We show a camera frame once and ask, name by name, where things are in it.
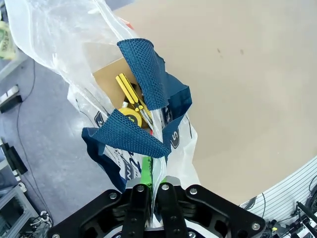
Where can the grey ribbed panel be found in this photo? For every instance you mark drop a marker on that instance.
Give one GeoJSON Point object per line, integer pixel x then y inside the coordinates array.
{"type": "Point", "coordinates": [284, 183]}

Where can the grey storage crate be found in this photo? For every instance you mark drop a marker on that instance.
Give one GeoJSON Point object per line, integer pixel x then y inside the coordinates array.
{"type": "Point", "coordinates": [15, 213]}

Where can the green white paper bag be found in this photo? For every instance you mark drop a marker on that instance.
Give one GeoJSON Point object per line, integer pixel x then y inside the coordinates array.
{"type": "Point", "coordinates": [6, 42]}

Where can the white black power strip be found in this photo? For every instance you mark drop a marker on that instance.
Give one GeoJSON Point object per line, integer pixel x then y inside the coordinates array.
{"type": "Point", "coordinates": [10, 98]}

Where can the yellow black screwdriver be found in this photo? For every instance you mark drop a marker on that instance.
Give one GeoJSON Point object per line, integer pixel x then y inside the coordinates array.
{"type": "Point", "coordinates": [126, 89]}

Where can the small flat cardboard box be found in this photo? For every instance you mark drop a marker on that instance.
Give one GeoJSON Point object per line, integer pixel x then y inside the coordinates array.
{"type": "Point", "coordinates": [109, 79]}

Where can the yellow tape measure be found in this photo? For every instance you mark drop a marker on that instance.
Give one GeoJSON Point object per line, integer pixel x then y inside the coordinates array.
{"type": "Point", "coordinates": [132, 116]}

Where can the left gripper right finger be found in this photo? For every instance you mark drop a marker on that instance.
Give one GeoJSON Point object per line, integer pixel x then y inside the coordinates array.
{"type": "Point", "coordinates": [171, 213]}

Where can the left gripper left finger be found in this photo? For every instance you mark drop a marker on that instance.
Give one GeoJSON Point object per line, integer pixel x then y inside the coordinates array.
{"type": "Point", "coordinates": [133, 213]}

